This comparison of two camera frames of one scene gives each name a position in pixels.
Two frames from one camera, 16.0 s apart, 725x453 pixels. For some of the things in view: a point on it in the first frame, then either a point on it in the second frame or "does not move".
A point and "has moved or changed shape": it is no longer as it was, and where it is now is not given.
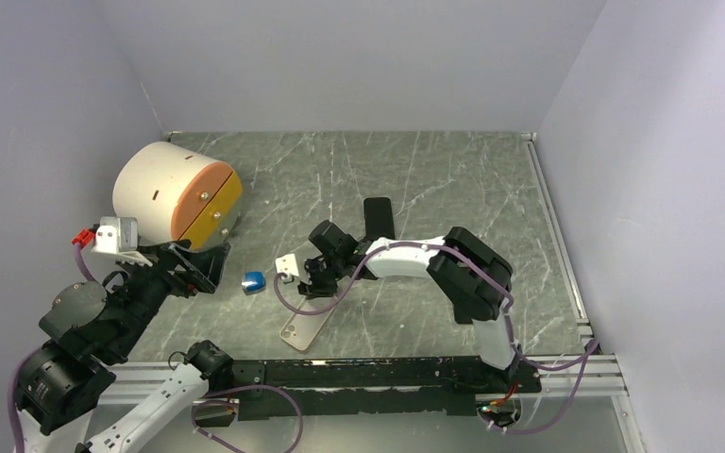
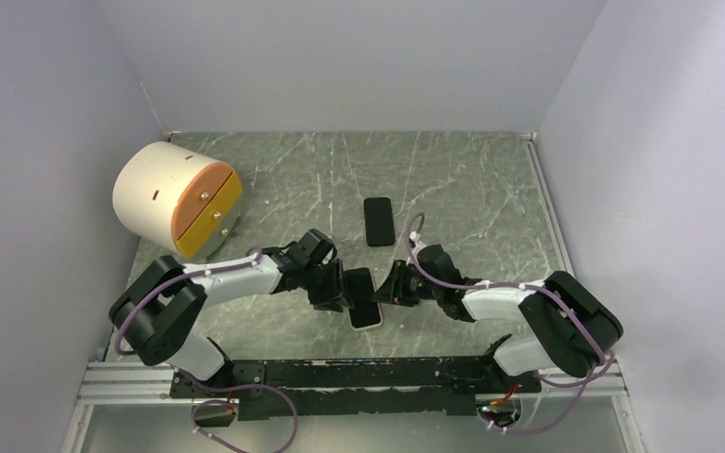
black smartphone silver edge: [320, 287] has moved or changed shape
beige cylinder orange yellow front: [176, 193] does not move
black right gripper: [310, 264] -> [393, 290]
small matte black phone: [379, 217] does not move
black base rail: [419, 385] does not move
